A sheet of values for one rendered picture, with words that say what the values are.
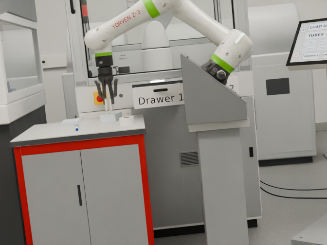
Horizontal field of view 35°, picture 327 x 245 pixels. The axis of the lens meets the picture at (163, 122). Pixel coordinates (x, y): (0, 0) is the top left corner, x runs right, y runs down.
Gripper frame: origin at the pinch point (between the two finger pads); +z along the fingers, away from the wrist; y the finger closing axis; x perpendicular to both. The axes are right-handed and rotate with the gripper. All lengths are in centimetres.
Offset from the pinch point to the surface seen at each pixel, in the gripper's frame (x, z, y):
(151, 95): -2.5, -3.3, 24.8
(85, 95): 13.4, -5.3, -18.6
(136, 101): -4.9, -0.8, 17.0
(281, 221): 53, 85, 83
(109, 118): -7.1, 6.8, 2.1
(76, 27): 13.1, -43.2, -19.2
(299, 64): 25, -11, 100
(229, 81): 36, -5, 61
